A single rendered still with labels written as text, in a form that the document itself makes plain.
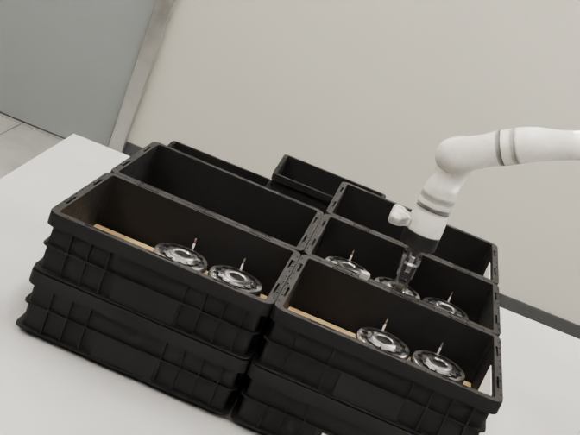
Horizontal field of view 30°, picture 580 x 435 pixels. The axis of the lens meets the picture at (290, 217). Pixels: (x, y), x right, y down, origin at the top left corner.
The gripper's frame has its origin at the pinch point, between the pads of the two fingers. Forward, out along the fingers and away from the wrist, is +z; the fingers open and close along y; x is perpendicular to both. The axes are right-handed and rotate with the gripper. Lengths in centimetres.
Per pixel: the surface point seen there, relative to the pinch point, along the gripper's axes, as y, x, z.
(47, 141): 252, 162, 84
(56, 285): -49, 54, 5
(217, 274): -27.5, 32.4, 0.8
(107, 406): -58, 38, 17
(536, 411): 11.8, -38.4, 16.6
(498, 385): -40.8, -19.6, -5.8
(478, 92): 274, -11, -8
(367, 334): -26.6, 3.1, 0.5
